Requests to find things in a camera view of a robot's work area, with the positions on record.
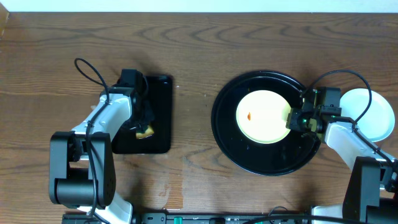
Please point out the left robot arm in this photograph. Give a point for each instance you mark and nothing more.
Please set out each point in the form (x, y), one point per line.
(81, 166)

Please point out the yellow plate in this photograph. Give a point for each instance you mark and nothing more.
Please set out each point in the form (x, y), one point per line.
(262, 116)

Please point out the yellow green sponge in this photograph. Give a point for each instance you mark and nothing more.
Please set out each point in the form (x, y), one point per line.
(144, 133)

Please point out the light blue plate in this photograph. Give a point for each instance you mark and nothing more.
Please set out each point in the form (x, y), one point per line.
(379, 120)

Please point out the black rectangular tray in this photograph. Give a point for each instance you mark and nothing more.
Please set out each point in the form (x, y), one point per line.
(160, 99)

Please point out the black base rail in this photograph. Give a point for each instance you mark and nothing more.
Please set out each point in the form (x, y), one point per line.
(162, 218)

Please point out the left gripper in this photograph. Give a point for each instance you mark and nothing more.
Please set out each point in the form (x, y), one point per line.
(148, 119)

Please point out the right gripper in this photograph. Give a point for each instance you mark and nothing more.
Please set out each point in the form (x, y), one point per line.
(292, 122)

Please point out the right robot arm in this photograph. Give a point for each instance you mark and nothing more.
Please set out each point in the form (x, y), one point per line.
(372, 170)

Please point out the black round tray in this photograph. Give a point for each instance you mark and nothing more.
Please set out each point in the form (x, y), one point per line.
(279, 158)

